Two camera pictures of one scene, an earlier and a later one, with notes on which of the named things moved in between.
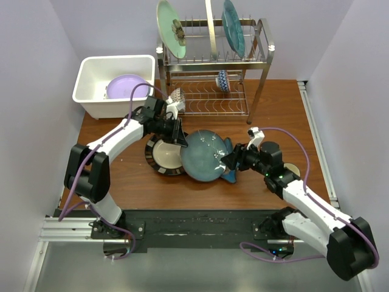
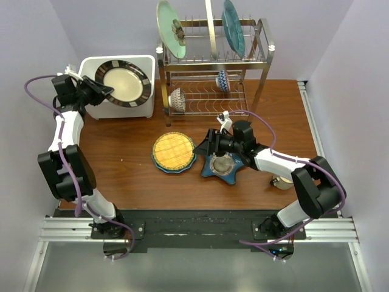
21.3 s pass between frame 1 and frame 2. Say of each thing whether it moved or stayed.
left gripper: moved
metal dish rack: stayed
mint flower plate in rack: stayed
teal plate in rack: stayed
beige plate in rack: stayed
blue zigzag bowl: stayed
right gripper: moved
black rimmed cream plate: moved
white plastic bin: stayed
